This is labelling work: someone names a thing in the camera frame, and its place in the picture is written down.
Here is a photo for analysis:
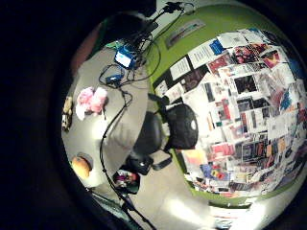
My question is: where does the small blue box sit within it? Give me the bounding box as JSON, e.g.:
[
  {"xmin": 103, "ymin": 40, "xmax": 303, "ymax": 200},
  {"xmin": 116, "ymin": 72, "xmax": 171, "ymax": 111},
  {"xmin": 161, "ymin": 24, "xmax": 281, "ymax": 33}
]
[{"xmin": 105, "ymin": 74, "xmax": 124, "ymax": 86}]

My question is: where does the brown soft toy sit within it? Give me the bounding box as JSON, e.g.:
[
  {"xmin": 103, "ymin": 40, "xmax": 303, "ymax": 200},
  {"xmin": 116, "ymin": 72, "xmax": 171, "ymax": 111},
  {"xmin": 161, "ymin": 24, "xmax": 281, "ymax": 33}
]
[{"xmin": 61, "ymin": 96, "xmax": 74, "ymax": 133}]

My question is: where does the orange yellow fruit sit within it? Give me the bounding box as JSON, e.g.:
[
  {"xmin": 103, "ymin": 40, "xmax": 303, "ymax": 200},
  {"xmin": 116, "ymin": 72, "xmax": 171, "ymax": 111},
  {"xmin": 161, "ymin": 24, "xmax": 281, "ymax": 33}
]
[{"xmin": 71, "ymin": 155, "xmax": 92, "ymax": 180}]

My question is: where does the tangle of black cables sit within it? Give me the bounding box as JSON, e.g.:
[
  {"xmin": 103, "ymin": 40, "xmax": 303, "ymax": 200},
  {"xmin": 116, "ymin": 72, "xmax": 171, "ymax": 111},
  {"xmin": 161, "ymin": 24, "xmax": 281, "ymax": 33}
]
[{"xmin": 98, "ymin": 37, "xmax": 162, "ymax": 90}]

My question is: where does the wall of paper posters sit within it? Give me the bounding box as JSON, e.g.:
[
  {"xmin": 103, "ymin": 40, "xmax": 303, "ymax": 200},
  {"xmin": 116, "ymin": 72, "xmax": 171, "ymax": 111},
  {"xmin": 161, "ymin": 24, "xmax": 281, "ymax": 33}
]
[{"xmin": 153, "ymin": 28, "xmax": 307, "ymax": 197}]

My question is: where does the black camera on tripod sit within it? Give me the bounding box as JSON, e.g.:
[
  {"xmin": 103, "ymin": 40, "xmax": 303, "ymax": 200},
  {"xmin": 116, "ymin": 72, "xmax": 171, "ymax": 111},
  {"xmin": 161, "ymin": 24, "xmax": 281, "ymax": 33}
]
[{"xmin": 139, "ymin": 1, "xmax": 196, "ymax": 41}]

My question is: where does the long black cable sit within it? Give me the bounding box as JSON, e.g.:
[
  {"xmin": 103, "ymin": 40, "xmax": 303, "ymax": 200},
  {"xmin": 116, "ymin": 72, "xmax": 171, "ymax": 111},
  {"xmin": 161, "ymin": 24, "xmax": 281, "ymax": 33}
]
[{"xmin": 98, "ymin": 89, "xmax": 157, "ymax": 230}]

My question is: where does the long grey wall sign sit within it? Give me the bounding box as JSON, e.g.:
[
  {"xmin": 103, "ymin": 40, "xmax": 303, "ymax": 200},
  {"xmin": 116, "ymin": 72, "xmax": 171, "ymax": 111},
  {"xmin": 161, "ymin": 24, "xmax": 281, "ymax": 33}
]
[{"xmin": 165, "ymin": 18, "xmax": 206, "ymax": 50}]

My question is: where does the black bag with colourful contents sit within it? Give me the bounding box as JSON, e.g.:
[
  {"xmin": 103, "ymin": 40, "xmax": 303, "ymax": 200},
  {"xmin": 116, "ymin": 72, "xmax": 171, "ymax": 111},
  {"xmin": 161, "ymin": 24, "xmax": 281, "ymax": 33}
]
[{"xmin": 112, "ymin": 169, "xmax": 141, "ymax": 196}]

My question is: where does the pink soft toy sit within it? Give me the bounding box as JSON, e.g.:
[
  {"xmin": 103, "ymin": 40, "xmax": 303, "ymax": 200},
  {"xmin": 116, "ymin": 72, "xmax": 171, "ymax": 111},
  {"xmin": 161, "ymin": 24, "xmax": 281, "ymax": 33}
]
[{"xmin": 75, "ymin": 85, "xmax": 109, "ymax": 122}]

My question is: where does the black office chair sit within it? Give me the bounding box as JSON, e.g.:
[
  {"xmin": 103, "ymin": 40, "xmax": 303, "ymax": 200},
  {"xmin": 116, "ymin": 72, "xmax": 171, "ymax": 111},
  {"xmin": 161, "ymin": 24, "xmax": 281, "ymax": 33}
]
[{"xmin": 123, "ymin": 94, "xmax": 200, "ymax": 176}]

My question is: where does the blue device with screen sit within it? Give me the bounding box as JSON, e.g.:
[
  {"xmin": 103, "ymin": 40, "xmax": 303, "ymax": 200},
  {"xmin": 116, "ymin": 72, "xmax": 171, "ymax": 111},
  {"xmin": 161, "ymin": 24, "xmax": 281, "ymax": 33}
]
[{"xmin": 113, "ymin": 44, "xmax": 138, "ymax": 70}]

